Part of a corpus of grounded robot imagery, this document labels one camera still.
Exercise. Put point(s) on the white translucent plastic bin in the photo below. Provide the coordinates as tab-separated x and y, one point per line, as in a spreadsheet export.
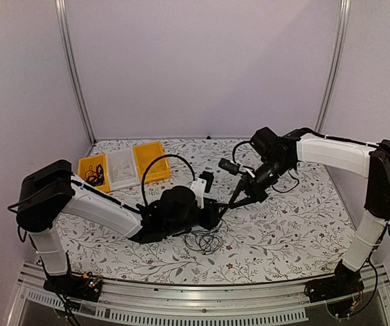
122	169

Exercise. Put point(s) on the right aluminium corner post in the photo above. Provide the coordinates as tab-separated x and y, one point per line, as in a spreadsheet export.
341	34

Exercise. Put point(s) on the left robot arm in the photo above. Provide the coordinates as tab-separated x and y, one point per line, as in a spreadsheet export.
54	190

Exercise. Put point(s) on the left aluminium corner post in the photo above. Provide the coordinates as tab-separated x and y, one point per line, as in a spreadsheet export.
63	25

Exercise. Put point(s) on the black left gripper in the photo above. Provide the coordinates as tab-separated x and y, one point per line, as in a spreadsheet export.
212	219

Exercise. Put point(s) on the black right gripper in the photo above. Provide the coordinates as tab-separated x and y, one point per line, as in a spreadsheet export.
254	197

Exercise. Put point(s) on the aluminium front rail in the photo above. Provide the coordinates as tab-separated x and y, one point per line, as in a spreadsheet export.
134	303

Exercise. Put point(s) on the left yellow plastic bin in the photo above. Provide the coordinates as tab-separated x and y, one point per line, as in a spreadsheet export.
93	170

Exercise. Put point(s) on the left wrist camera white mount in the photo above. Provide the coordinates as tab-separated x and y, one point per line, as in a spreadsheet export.
202	186

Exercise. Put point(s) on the floral table cloth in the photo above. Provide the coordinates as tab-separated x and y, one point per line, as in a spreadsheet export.
300	230

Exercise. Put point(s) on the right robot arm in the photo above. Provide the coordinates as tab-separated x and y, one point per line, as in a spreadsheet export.
280	154

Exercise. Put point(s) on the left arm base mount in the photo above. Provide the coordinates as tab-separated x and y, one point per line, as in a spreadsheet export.
85	287

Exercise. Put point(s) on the right yellow plastic bin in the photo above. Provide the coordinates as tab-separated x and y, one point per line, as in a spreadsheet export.
145	154

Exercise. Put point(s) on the aluminium corner post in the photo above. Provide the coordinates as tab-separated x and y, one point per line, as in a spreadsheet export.
341	34
63	25

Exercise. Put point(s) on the back aluminium floor rail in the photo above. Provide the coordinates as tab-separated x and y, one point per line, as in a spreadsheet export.
173	138

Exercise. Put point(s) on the yellow plastic bin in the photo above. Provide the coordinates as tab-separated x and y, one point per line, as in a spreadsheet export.
93	170
145	154

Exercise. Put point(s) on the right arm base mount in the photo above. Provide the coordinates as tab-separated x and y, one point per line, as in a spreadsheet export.
345	288

